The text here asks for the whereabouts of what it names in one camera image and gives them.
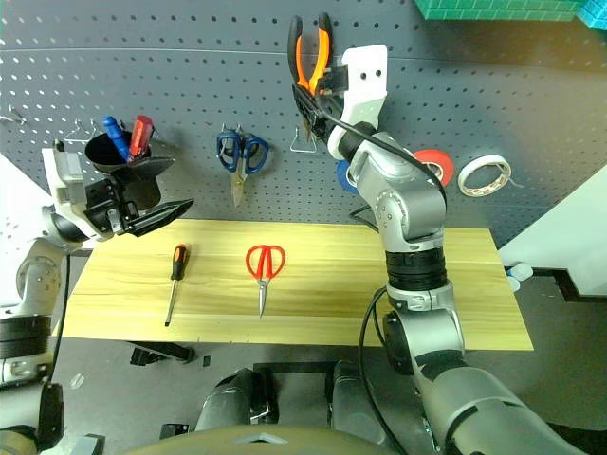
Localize silver wire pegboard hook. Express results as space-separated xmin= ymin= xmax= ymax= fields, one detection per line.
xmin=0 ymin=106 xmax=28 ymax=127
xmin=289 ymin=123 xmax=321 ymax=155
xmin=63 ymin=118 xmax=104 ymax=144

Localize dark grey pegboard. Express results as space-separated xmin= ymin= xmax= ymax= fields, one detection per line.
xmin=0 ymin=0 xmax=607 ymax=250

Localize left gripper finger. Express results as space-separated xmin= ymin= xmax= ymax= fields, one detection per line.
xmin=123 ymin=198 xmax=196 ymax=239
xmin=123 ymin=157 xmax=176 ymax=180

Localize black cup holder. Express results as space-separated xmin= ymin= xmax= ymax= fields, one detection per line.
xmin=83 ymin=132 xmax=163 ymax=210

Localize white plastic clamp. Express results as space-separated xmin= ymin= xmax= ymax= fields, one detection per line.
xmin=504 ymin=262 xmax=535 ymax=292

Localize blue tape roll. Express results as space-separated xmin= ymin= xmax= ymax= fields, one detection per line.
xmin=335 ymin=159 xmax=360 ymax=194

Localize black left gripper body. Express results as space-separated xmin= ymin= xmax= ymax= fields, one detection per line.
xmin=83 ymin=176 xmax=139 ymax=239

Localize blue handled scissors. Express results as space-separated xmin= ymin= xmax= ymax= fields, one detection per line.
xmin=215 ymin=128 xmax=270 ymax=209

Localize red tape roll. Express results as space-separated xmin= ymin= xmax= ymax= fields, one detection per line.
xmin=411 ymin=148 xmax=456 ymax=187

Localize dark rounded robot leg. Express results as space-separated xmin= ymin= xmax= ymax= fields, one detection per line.
xmin=325 ymin=359 xmax=405 ymax=449
xmin=193 ymin=368 xmax=282 ymax=433

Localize black wire stand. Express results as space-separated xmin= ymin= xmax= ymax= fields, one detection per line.
xmin=349 ymin=203 xmax=381 ymax=234

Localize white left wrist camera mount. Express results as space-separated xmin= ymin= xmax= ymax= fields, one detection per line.
xmin=41 ymin=138 xmax=103 ymax=241

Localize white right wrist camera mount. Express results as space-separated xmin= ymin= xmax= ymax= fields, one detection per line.
xmin=340 ymin=44 xmax=389 ymax=130

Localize olive robot torso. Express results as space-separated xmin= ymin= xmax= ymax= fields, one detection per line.
xmin=121 ymin=424 xmax=395 ymax=455

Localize orange black handled screwdriver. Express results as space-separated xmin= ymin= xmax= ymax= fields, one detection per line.
xmin=163 ymin=243 xmax=189 ymax=328

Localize red handled screwdriver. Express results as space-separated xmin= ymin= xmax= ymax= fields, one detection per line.
xmin=126 ymin=114 xmax=156 ymax=158

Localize red handled scissors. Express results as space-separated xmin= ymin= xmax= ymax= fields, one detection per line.
xmin=245 ymin=244 xmax=287 ymax=319

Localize orange black handled pliers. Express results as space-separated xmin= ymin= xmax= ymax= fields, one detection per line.
xmin=286 ymin=11 xmax=334 ymax=141

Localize black table bracket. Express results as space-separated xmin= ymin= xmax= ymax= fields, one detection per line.
xmin=129 ymin=341 xmax=196 ymax=367

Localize white tape roll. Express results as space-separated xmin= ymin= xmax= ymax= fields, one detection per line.
xmin=456 ymin=154 xmax=513 ymax=198

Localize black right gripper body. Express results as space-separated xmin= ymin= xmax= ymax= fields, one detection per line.
xmin=323 ymin=64 xmax=352 ymax=113

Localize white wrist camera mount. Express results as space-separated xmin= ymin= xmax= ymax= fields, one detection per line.
xmin=340 ymin=44 xmax=389 ymax=130
xmin=41 ymin=138 xmax=103 ymax=241

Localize white side panel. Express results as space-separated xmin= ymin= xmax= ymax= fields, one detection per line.
xmin=497 ymin=175 xmax=607 ymax=304

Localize blue handled screwdriver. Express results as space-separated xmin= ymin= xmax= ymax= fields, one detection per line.
xmin=102 ymin=115 xmax=131 ymax=163

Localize blue grid box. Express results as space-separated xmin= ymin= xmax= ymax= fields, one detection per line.
xmin=576 ymin=0 xmax=607 ymax=30

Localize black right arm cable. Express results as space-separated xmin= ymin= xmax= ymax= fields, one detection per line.
xmin=312 ymin=102 xmax=450 ymax=455

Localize green grid box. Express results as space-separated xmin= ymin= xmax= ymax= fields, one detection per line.
xmin=411 ymin=0 xmax=587 ymax=22

